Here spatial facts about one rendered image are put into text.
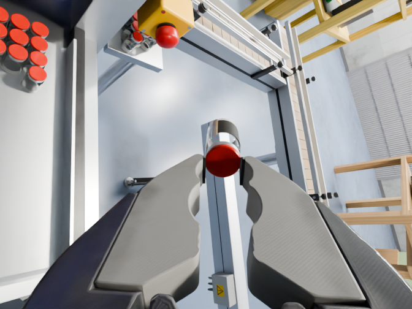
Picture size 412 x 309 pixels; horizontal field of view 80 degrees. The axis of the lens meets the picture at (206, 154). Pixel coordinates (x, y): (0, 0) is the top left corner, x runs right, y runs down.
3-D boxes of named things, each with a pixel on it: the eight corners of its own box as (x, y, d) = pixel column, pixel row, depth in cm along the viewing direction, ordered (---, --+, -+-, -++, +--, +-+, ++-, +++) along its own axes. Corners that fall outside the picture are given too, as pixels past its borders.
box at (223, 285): (211, 274, 111) (226, 276, 105) (217, 271, 115) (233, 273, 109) (213, 303, 109) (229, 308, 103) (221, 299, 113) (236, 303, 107)
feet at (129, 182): (123, 175, 140) (137, 171, 130) (189, 176, 176) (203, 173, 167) (124, 190, 138) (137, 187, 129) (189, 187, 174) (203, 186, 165)
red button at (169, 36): (149, 26, 43) (164, 12, 40) (168, 35, 46) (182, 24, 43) (151, 45, 42) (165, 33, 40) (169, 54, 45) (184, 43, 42)
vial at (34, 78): (20, 76, 35) (28, 62, 32) (38, 81, 37) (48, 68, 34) (19, 91, 35) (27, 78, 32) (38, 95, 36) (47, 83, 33)
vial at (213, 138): (238, 118, 17) (243, 143, 14) (236, 146, 18) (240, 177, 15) (207, 116, 18) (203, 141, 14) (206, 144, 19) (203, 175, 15)
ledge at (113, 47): (102, -9, 51) (106, -16, 50) (154, 21, 60) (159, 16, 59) (103, 52, 48) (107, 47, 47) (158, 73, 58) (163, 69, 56)
